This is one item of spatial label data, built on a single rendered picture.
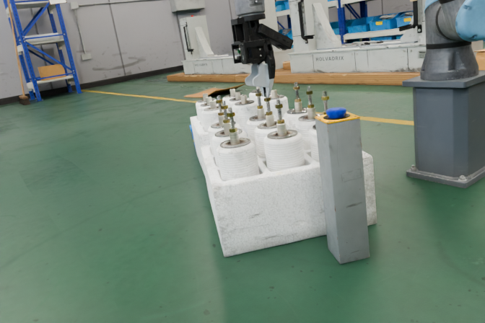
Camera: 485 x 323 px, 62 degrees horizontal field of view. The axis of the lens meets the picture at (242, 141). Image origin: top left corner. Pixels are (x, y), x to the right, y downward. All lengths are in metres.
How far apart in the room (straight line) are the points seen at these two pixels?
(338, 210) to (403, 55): 2.30
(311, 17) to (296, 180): 2.92
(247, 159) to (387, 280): 0.39
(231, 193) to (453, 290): 0.48
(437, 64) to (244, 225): 0.70
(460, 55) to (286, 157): 0.58
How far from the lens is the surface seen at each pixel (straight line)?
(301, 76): 3.65
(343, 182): 0.85
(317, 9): 3.81
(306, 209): 0.99
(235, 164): 0.95
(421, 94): 1.29
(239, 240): 0.99
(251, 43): 1.03
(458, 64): 1.27
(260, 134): 1.08
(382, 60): 3.18
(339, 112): 0.83
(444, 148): 1.30
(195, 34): 5.49
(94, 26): 7.31
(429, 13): 1.28
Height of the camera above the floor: 0.50
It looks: 15 degrees down
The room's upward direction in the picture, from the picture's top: 9 degrees counter-clockwise
